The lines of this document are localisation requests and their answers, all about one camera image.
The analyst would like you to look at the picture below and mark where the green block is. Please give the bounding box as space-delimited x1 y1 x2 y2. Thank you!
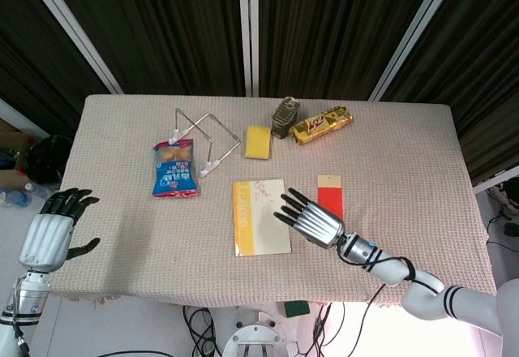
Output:
284 300 310 318

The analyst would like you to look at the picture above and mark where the metal wire stand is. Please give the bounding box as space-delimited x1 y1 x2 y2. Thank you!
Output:
169 107 242 179

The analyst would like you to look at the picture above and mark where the black round bin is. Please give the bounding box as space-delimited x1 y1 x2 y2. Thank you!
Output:
24 135 74 186

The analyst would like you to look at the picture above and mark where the red and tan card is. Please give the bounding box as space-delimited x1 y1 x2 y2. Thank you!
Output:
316 174 345 221

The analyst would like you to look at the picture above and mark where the white partition frame rail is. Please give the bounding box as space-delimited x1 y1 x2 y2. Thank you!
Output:
472 169 519 195
0 97 52 138

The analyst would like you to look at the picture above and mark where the gold biscuit packet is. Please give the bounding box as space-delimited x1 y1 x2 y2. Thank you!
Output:
292 105 355 146

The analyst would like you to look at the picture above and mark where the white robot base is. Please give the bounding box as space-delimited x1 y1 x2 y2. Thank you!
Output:
221 308 293 357

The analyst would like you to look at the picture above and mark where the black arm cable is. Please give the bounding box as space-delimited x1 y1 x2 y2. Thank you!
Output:
337 234 445 293

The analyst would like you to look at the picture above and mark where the beige waffle tablecloth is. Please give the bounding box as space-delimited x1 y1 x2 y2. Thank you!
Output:
50 93 498 308

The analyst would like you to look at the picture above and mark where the clear plastic bottle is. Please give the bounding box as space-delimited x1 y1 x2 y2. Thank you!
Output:
0 182 45 208

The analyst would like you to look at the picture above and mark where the black pleated curtain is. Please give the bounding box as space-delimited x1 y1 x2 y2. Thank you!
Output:
42 0 249 98
258 0 443 101
380 0 519 183
0 0 113 127

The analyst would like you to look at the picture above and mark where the black floor cable bundle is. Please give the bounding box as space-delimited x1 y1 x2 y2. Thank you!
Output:
182 303 228 357

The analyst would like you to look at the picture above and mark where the yellow sponge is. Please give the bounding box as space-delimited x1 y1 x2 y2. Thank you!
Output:
244 125 272 161

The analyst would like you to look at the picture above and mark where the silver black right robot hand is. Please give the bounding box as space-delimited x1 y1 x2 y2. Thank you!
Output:
272 187 345 250

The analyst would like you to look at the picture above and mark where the blue snack bag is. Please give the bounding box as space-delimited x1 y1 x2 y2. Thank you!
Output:
151 138 203 199

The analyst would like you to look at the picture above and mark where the black floor equipment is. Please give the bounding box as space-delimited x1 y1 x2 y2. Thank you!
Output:
488 180 519 236

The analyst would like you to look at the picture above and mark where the white partition frame post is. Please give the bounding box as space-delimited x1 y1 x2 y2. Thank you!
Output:
367 0 464 101
27 0 123 94
238 0 261 98

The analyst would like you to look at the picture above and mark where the olive green tin can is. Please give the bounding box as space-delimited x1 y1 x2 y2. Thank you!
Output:
270 96 301 140

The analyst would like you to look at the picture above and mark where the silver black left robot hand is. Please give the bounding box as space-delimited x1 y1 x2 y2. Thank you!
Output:
18 187 101 273

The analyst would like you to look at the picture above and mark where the brown cardboard box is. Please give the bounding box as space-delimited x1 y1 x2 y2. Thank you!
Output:
0 117 32 190

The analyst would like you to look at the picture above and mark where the yellow white notebook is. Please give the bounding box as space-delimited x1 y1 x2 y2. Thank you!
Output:
232 178 294 258

